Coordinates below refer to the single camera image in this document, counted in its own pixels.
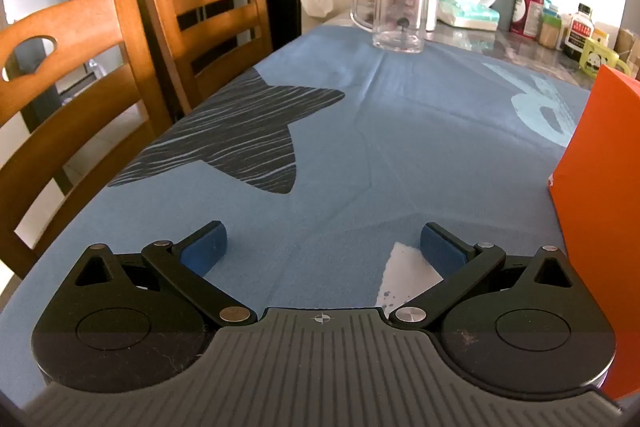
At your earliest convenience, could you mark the green panda mug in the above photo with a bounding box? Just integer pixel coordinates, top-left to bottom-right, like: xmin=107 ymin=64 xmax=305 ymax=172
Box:
xmin=580 ymin=38 xmax=632 ymax=78

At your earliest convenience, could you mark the red and white container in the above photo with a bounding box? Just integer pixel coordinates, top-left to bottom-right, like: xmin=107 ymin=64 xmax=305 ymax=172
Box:
xmin=510 ymin=0 xmax=545 ymax=38

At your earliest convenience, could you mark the dark glass jar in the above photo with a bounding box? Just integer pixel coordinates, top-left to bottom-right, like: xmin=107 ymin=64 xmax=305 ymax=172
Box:
xmin=562 ymin=3 xmax=596 ymax=60

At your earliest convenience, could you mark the wooden chair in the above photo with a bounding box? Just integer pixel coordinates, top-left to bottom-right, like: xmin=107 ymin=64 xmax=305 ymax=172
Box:
xmin=142 ymin=0 xmax=275 ymax=115
xmin=0 ymin=0 xmax=173 ymax=280

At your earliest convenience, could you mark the orange cardboard box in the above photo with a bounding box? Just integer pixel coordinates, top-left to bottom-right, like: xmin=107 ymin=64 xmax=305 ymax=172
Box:
xmin=548 ymin=65 xmax=640 ymax=400

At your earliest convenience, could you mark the blue printed tablecloth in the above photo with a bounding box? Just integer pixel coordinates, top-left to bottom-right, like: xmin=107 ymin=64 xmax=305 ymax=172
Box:
xmin=0 ymin=26 xmax=596 ymax=408

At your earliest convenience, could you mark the toothpick jar with green lid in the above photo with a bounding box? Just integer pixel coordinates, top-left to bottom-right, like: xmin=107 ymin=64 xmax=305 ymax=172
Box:
xmin=538 ymin=12 xmax=563 ymax=50

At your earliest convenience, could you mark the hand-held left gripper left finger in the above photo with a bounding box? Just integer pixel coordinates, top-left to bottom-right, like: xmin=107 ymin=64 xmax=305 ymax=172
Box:
xmin=74 ymin=221 xmax=258 ymax=328

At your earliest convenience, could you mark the green tissue pack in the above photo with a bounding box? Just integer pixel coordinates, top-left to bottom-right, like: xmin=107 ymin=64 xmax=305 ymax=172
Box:
xmin=437 ymin=0 xmax=501 ymax=31

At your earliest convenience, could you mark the clear glass mug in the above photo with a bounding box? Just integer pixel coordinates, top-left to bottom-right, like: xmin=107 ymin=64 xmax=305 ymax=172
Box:
xmin=351 ymin=0 xmax=440 ymax=54

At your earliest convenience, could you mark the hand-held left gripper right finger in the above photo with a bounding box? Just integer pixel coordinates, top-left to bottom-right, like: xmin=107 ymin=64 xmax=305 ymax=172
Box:
xmin=388 ymin=222 xmax=576 ymax=329

